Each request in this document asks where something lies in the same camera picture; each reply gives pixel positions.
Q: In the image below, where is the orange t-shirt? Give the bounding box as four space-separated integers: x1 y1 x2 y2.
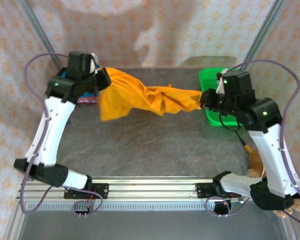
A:
98 66 203 123

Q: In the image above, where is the green plastic basket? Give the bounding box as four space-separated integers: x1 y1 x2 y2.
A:
198 67 246 128

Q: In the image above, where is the folded blue t-shirt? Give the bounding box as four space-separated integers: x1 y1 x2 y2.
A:
59 65 101 98

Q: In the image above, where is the folded pink t-shirt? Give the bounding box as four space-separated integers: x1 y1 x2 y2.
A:
77 96 99 106

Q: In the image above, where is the brown teddy bear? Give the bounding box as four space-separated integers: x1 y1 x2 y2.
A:
247 147 300 220

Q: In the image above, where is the small black connector box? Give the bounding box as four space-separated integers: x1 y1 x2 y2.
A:
213 201 232 217
73 202 94 218

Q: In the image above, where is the slotted metal strip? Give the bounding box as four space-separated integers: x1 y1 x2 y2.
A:
24 202 216 211

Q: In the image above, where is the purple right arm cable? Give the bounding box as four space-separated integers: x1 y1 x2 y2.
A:
205 59 300 227

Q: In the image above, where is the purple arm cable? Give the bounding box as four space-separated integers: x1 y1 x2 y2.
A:
19 52 103 216
205 59 300 227

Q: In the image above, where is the aluminium frame post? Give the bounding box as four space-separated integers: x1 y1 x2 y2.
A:
16 0 65 72
241 0 288 71

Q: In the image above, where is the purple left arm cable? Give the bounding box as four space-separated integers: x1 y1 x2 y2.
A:
19 52 103 216

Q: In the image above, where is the black cable with orange connector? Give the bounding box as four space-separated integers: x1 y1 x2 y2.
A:
218 113 254 155

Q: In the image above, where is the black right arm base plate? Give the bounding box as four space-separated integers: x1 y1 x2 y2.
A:
194 182 243 200

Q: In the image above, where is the aluminium mounting rail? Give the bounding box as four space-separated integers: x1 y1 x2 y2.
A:
16 176 256 203

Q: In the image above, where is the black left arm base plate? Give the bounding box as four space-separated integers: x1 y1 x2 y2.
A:
63 183 110 200

